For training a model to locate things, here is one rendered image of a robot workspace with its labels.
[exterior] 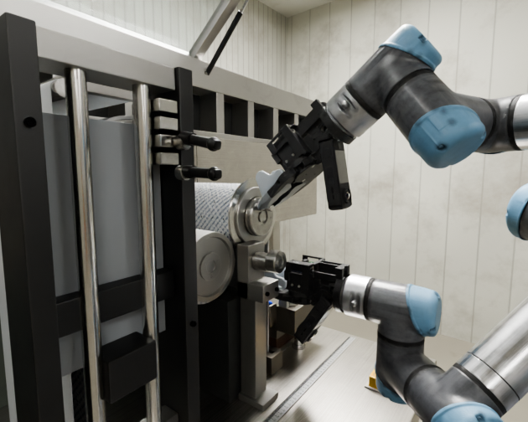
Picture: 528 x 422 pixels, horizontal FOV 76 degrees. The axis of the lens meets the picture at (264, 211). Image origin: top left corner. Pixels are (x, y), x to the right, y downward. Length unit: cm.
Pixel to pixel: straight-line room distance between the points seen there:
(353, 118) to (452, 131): 14
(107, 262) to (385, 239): 297
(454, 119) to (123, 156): 36
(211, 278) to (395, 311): 31
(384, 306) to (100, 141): 47
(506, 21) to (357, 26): 114
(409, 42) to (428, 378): 46
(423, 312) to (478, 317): 261
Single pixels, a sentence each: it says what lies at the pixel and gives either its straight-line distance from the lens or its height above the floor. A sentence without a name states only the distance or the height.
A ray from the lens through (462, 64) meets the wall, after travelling 313.
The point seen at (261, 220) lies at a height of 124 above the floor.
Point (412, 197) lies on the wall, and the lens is 310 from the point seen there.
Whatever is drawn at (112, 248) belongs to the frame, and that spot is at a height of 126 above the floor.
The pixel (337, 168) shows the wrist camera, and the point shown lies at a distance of 54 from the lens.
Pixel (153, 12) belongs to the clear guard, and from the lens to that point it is 96.
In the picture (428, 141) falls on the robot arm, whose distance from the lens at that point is 45.
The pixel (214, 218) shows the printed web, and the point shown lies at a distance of 64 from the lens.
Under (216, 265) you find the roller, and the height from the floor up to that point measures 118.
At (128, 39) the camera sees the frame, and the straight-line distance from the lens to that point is 93.
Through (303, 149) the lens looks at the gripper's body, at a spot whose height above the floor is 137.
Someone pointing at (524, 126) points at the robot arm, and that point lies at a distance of 54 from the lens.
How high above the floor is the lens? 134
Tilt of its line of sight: 7 degrees down
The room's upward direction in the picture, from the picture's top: straight up
